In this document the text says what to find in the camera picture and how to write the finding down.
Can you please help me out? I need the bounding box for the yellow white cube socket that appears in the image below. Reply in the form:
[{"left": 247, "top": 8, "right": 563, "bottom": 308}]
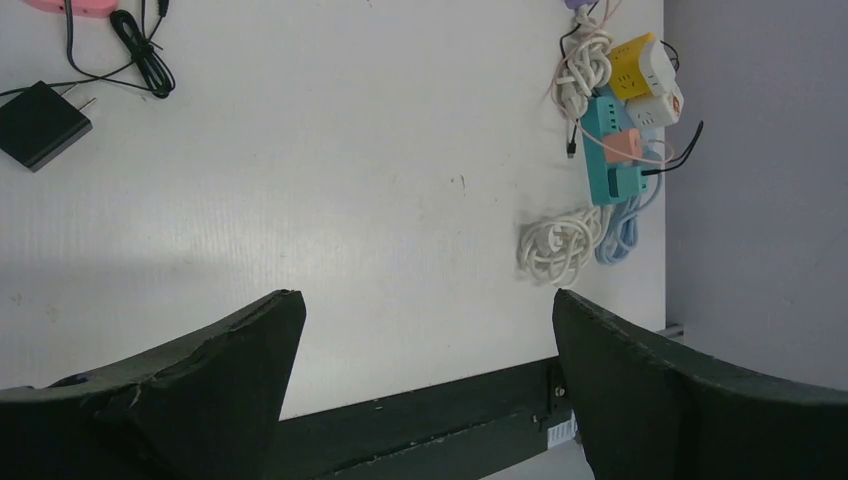
[{"left": 607, "top": 33, "right": 676, "bottom": 102}]

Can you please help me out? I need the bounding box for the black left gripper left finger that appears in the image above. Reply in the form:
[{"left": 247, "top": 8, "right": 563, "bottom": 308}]
[{"left": 1, "top": 290, "right": 306, "bottom": 479}]

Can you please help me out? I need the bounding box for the white cord bundle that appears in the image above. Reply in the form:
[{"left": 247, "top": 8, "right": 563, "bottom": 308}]
[{"left": 551, "top": 6, "right": 615, "bottom": 122}]

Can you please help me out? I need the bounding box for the pink round socket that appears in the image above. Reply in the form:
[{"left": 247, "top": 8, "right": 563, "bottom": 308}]
[{"left": 25, "top": 0, "right": 120, "bottom": 18}]

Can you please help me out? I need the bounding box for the black usb cable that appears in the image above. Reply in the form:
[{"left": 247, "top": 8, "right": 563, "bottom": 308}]
[{"left": 641, "top": 120, "right": 705, "bottom": 178}]

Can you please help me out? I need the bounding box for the teal power strip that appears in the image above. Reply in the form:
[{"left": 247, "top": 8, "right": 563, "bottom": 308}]
[{"left": 580, "top": 96, "right": 648, "bottom": 207}]

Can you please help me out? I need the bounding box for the teal usb charger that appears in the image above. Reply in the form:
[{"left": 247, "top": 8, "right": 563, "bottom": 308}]
[{"left": 607, "top": 165, "right": 648, "bottom": 202}]

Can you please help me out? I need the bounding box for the purple power strip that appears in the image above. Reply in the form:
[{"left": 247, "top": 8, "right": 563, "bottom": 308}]
[{"left": 564, "top": 0, "right": 598, "bottom": 10}]

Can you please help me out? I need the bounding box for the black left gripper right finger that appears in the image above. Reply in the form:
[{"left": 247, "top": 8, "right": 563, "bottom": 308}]
[{"left": 552, "top": 290, "right": 847, "bottom": 479}]

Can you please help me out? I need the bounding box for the light blue coiled cable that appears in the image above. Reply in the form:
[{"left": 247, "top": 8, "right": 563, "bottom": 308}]
[{"left": 594, "top": 132, "right": 665, "bottom": 266}]

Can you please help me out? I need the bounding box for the white coiled strip cord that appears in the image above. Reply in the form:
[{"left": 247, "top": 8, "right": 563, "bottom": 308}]
[{"left": 516, "top": 205, "right": 614, "bottom": 288}]

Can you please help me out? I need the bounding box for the salmon pink charger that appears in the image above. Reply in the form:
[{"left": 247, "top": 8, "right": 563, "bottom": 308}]
[{"left": 602, "top": 128, "right": 643, "bottom": 164}]

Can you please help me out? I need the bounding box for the black power adapter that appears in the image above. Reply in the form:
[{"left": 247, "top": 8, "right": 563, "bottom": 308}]
[{"left": 1, "top": 81, "right": 93, "bottom": 173}]

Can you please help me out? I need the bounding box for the white cube socket adapter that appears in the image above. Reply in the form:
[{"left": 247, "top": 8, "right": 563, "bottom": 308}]
[{"left": 625, "top": 84, "right": 684, "bottom": 131}]

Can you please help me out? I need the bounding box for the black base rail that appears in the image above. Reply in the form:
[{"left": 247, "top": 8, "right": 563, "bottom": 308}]
[{"left": 263, "top": 357, "right": 572, "bottom": 479}]

